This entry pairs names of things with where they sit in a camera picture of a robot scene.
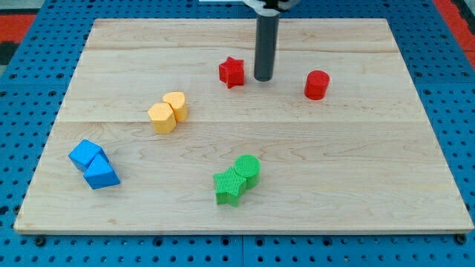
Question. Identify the green star block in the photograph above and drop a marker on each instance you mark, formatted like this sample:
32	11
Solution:
229	186

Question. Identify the yellow hexagon block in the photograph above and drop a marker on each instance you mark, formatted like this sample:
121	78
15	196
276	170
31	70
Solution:
162	118

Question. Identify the light wooden board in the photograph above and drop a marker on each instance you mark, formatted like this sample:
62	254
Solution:
362	160

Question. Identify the blue cube block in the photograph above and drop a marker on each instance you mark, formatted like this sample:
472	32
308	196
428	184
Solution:
84	153

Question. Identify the red cylinder block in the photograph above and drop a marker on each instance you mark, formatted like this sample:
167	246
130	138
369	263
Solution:
316	84

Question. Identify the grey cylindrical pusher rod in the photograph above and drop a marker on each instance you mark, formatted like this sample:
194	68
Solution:
265	47

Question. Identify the blue triangle block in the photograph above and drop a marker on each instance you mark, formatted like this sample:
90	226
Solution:
100	174

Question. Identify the yellow heart block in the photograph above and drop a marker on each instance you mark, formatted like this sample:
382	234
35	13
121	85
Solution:
177	101

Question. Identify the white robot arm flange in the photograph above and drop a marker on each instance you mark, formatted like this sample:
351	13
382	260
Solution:
270	7

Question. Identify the red star block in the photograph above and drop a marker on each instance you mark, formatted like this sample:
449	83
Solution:
231	72

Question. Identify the green cylinder block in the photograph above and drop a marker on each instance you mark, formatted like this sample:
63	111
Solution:
249	167

